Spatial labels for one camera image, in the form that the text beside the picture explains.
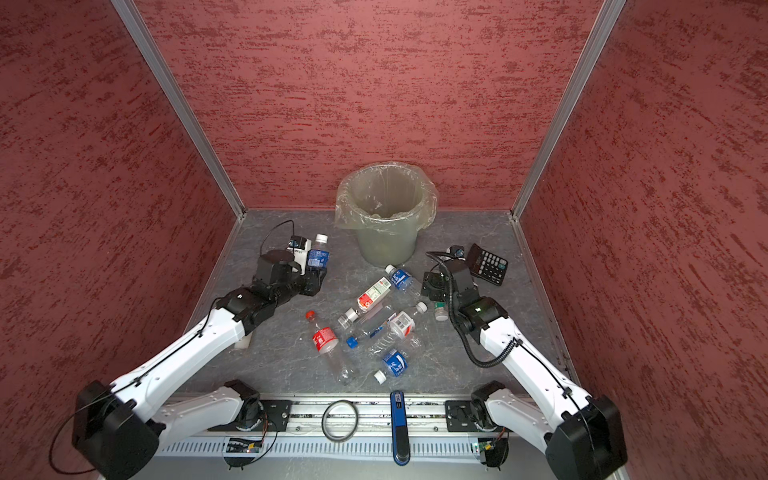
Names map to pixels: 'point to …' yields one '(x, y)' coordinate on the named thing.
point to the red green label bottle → (365, 301)
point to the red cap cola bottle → (326, 342)
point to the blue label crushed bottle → (395, 364)
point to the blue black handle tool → (399, 428)
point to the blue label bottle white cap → (319, 254)
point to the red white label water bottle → (402, 325)
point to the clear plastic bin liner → (386, 198)
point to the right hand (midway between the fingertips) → (436, 283)
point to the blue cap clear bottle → (373, 329)
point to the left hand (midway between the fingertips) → (317, 274)
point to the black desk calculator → (485, 265)
